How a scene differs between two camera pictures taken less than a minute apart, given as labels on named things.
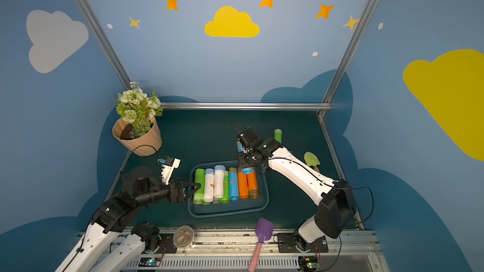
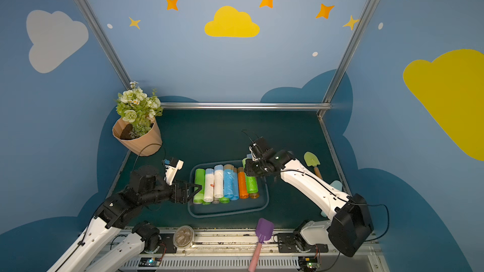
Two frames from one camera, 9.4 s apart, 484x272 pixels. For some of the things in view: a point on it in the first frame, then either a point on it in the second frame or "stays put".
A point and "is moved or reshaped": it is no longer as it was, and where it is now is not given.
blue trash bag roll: (233, 180) stays put
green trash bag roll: (200, 178) stays put
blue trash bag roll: (247, 170) is moved or reshaped
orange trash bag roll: (242, 184) stays put
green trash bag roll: (278, 135) to (251, 181)
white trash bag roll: (208, 190) stays put
